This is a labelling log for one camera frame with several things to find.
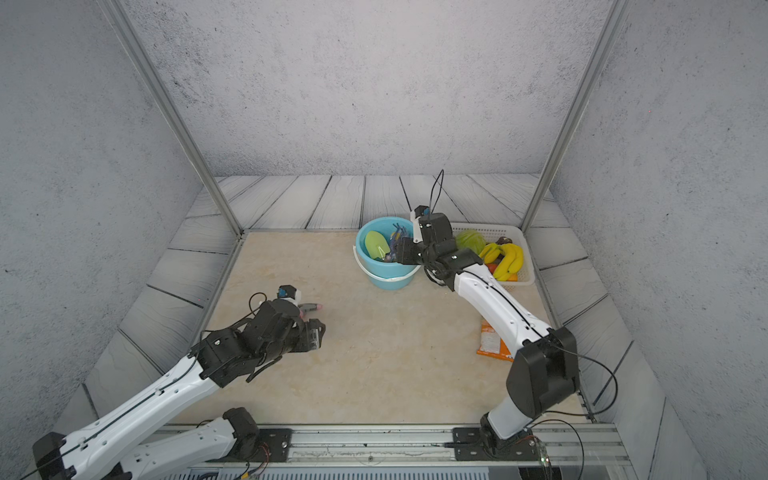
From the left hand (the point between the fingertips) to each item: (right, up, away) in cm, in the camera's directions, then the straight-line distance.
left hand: (319, 331), depth 74 cm
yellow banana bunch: (+55, +16, +21) cm, 61 cm away
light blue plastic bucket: (+15, +12, +20) cm, 28 cm away
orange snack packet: (+47, -8, +14) cm, 49 cm away
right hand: (+20, +21, +8) cm, 30 cm away
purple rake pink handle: (+20, +26, +28) cm, 43 cm away
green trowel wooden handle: (+13, +22, +25) cm, 36 cm away
